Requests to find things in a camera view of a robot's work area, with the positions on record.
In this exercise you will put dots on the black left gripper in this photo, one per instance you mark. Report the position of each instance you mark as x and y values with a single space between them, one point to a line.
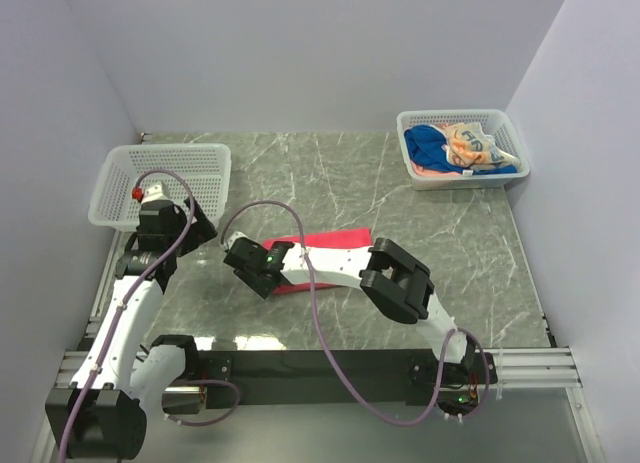
200 231

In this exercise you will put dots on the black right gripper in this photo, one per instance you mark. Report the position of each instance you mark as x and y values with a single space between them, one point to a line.
262 289

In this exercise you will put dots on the pink red towel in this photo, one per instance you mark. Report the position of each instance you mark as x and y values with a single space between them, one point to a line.
339 239

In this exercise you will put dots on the beige patterned towel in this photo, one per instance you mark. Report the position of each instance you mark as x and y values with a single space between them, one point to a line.
468 147

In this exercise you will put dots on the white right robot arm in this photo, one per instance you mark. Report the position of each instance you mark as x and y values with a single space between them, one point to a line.
397 283

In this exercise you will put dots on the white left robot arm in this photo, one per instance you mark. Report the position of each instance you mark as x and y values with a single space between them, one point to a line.
102 413

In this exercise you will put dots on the white basket with towels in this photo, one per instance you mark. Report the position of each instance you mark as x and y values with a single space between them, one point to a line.
494 122

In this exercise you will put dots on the empty white plastic basket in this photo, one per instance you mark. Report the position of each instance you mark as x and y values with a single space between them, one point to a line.
202 168

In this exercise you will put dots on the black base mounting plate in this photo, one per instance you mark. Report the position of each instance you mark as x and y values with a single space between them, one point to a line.
306 376

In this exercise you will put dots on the peach orange towel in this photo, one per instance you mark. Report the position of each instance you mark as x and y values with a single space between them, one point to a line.
426 172

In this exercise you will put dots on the blue towel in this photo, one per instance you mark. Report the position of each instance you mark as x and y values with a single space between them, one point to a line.
424 144

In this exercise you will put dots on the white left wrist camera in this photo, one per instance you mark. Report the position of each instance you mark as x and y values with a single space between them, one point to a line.
156 192

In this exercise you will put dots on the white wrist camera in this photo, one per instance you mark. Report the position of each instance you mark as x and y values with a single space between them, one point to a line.
156 192
227 242

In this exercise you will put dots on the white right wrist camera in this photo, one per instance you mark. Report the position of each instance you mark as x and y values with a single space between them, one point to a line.
227 242

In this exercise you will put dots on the aluminium rail frame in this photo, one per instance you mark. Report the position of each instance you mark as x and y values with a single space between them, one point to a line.
497 369

